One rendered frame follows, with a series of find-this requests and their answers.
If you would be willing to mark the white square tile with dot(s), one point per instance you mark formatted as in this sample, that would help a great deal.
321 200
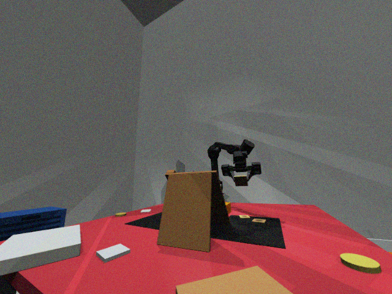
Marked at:
113 252

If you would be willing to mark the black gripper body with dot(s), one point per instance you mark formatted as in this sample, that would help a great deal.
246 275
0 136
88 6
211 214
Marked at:
241 167

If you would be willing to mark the white flat rectangular board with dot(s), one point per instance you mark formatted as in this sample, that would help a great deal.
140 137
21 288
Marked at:
28 250

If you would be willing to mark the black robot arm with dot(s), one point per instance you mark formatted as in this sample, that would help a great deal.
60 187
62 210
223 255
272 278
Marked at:
239 152

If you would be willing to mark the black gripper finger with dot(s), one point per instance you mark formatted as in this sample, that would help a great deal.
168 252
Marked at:
250 172
231 172

